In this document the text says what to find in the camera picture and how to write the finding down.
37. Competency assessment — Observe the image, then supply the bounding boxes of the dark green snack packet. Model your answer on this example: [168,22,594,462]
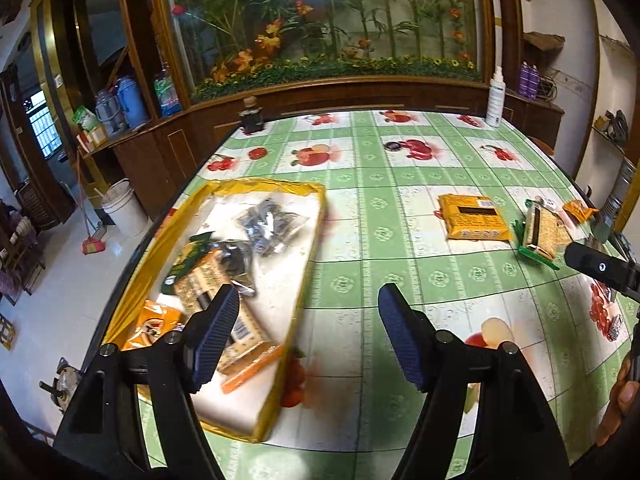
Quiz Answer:
[160,232,214,295]

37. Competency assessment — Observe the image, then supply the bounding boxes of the wooden cabinet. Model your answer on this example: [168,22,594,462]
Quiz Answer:
[79,75,566,221]

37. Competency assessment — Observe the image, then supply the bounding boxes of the green white bag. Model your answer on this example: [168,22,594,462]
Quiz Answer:
[72,105,101,132]

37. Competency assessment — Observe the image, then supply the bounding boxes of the purple bottles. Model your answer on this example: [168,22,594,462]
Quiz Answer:
[518,61,540,101]

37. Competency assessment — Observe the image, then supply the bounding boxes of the orange cracker pack barcode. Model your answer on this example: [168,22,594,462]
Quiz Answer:
[438,194,511,242]

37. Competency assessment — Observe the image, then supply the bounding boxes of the dark glass ink bottle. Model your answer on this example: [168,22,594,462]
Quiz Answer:
[239,96,265,136]

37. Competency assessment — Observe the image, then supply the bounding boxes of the clear plastic snack bag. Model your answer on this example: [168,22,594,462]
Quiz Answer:
[236,196,308,257]

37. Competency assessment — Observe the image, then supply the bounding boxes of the green edged cracker pack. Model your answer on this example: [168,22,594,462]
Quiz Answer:
[512,200,559,271]

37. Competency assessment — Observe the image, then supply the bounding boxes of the blue thermos flask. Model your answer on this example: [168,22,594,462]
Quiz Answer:
[116,76,149,130]

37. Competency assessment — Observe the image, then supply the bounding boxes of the red broom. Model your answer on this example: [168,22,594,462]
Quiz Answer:
[75,155,106,256]

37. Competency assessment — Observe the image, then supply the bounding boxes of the orange crumpled snack packet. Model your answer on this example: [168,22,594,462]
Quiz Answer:
[562,198,598,224]

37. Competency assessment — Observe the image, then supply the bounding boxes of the silver foil snack bag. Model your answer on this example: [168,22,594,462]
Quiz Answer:
[212,240,257,297]

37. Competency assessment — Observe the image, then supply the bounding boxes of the white spray bottle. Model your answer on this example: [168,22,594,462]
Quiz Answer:
[485,66,506,128]

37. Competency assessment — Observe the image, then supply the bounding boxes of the small orange snack packet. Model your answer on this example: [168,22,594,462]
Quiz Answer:
[124,300,182,351]

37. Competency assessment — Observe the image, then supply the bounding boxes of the fruit pattern green tablecloth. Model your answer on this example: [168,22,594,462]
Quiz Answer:
[162,108,637,479]

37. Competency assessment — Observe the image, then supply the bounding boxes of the grey thermos flask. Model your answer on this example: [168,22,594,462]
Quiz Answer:
[96,89,127,136]

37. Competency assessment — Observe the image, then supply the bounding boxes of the floral landscape glass panel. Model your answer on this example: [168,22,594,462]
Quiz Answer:
[168,0,480,102]

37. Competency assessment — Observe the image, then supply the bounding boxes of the yellow cardboard box tray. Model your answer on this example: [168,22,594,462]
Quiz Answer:
[103,178,328,442]

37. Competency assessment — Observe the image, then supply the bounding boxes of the long orange biscuit pack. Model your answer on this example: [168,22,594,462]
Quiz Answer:
[175,249,283,394]

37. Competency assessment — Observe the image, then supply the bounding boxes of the white plastic bucket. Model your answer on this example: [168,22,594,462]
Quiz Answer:
[101,178,149,237]

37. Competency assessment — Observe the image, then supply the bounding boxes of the right hand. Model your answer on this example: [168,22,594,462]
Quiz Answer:
[596,354,639,446]

